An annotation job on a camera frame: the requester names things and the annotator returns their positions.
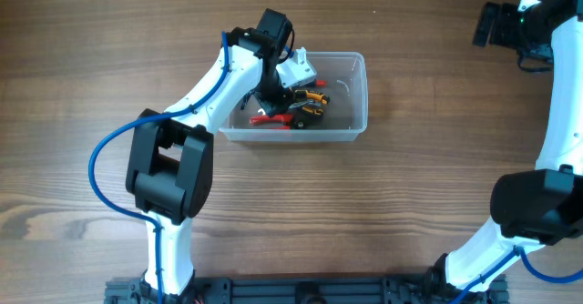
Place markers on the orange black pliers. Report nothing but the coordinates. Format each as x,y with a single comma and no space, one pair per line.
309,103

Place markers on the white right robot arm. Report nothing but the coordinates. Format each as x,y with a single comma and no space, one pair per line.
537,208

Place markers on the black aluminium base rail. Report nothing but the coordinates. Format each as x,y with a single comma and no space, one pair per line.
387,290

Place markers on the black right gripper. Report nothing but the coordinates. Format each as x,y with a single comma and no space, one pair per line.
503,27

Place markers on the red handled snips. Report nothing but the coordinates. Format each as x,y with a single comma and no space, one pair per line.
283,121

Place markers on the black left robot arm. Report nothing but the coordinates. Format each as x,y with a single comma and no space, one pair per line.
171,157

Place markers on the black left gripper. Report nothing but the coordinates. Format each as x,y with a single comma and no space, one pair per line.
275,99

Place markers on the clear plastic container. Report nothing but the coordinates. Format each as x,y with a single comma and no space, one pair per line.
346,117

